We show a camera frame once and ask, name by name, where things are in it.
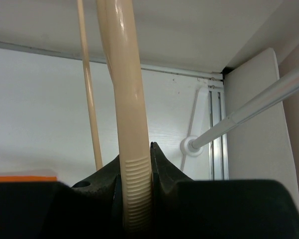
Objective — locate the orange trousers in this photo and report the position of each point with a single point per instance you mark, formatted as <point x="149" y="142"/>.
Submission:
<point x="14" y="179"/>

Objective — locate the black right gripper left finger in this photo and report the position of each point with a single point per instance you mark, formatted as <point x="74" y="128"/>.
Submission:
<point x="90" y="209"/>

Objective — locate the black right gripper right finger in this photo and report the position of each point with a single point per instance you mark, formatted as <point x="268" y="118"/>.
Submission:
<point x="220" y="209"/>

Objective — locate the white clothes rack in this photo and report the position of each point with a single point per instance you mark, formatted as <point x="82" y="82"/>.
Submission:
<point x="192" y="146"/>

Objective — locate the beige plastic hanger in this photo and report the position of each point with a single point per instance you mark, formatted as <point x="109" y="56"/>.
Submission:
<point x="120" y="46"/>

